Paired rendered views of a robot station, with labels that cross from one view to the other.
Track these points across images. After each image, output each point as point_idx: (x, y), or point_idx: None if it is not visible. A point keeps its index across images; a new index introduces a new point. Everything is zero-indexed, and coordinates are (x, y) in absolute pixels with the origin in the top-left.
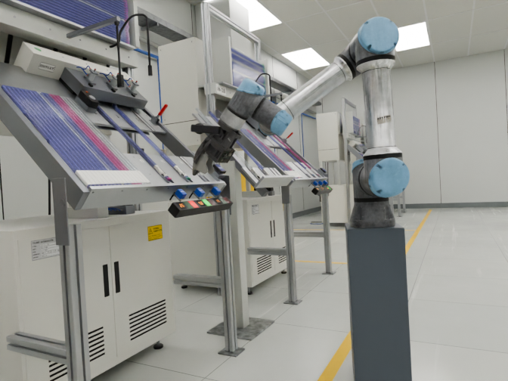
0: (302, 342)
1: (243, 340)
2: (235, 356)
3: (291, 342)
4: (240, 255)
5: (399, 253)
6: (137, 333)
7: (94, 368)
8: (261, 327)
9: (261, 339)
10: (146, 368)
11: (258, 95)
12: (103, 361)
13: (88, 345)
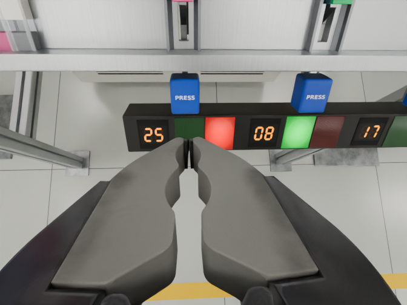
0: (339, 227)
1: (311, 155)
2: (271, 170)
3: (331, 214)
4: None
5: None
6: (212, 72)
7: (149, 78)
8: (350, 160)
9: (324, 174)
10: (210, 97)
11: None
12: (161, 77)
13: (23, 151)
